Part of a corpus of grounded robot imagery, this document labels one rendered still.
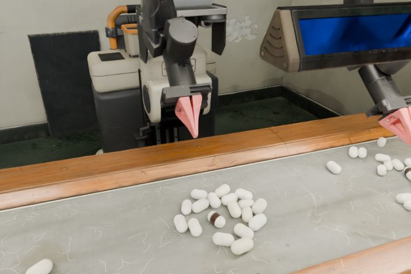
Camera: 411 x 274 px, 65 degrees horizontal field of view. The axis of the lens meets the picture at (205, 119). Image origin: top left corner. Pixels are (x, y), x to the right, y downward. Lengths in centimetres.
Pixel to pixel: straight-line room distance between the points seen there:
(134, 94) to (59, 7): 120
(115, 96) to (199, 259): 95
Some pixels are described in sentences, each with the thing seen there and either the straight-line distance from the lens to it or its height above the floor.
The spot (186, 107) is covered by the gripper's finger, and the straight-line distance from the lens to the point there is 62.
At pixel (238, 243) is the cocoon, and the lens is 54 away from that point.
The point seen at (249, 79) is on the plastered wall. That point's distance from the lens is 300.
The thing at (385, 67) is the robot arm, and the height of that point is 96.
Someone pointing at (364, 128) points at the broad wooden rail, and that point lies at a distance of 96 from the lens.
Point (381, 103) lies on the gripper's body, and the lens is 78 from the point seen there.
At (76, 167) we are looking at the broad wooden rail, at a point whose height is 76.
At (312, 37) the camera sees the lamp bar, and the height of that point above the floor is 108.
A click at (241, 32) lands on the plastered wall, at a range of 283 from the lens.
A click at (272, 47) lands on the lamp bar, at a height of 106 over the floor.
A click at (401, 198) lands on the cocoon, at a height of 75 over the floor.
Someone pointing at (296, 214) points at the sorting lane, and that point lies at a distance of 64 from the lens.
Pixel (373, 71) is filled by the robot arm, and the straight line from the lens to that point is 83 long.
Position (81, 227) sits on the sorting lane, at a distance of 64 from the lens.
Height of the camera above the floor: 116
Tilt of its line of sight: 26 degrees down
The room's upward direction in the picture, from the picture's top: straight up
